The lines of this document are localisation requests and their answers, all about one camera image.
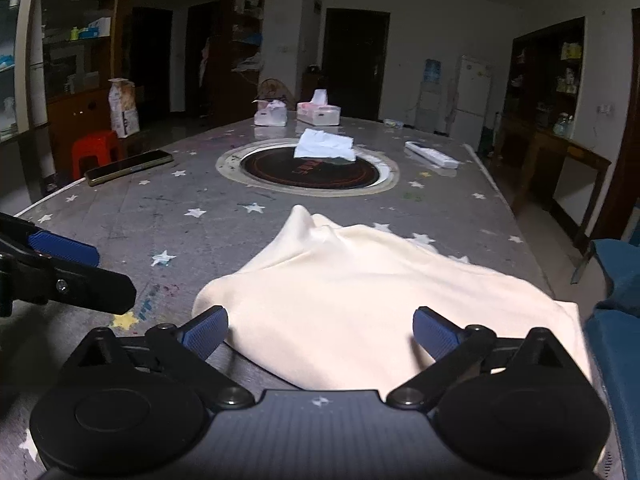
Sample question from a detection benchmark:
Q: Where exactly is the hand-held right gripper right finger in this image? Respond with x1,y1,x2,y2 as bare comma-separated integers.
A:
385,305,576,411

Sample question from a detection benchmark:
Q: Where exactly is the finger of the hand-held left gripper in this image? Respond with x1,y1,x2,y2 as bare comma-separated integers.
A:
0,254,137,317
0,212,101,267

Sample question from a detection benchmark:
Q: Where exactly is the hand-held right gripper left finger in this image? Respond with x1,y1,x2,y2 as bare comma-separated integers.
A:
62,305,256,409

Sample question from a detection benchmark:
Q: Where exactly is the cream garment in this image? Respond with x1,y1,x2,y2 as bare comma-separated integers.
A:
192,205,596,396

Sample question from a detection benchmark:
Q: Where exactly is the grey star-print tablecloth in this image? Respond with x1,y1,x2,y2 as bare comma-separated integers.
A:
0,116,556,480

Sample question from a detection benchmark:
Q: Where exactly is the black smartphone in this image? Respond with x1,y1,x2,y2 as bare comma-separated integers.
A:
85,150,174,187

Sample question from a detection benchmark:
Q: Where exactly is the red plastic stool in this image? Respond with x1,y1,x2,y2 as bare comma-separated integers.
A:
71,130,127,178

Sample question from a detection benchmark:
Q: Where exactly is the printed paper bag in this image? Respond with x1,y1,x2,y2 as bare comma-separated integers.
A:
108,78,141,139

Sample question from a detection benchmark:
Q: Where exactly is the white remote control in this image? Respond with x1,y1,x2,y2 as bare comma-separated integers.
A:
404,141,460,169

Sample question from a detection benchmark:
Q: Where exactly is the blue sofa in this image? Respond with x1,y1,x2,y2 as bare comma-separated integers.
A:
572,237,640,480

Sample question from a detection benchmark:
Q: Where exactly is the large wooden storage shelf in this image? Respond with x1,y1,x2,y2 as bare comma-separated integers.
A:
0,0,126,201

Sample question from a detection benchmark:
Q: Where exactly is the round black induction cooktop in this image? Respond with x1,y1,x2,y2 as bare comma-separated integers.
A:
216,138,400,197

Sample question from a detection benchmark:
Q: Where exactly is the white tissue paper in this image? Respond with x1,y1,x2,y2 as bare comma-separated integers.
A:
293,128,357,162

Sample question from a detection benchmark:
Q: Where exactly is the water dispenser with blue bottle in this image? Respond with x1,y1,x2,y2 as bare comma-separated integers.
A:
415,59,443,131

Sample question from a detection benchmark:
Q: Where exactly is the wooden side table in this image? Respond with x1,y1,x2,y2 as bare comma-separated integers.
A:
500,117,613,251

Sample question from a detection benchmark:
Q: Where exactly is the white refrigerator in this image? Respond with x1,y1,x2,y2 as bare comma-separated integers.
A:
448,55,493,141

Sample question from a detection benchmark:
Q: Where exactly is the pink tissue box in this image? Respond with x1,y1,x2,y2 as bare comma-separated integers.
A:
296,89,342,126

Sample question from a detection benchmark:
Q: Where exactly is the electric fan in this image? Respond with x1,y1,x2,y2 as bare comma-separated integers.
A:
257,78,293,106

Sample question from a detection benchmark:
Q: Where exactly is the narrow wooden shelf unit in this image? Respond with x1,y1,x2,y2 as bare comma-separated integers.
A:
220,0,266,121

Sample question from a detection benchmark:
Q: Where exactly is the dark wooden door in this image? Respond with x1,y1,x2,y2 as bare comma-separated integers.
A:
320,7,391,121

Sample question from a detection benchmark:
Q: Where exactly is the dark wooden display cabinet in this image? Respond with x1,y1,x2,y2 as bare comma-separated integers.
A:
505,16,586,161

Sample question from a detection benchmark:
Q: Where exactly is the wooden door frame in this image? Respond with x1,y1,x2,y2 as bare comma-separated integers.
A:
590,85,640,256

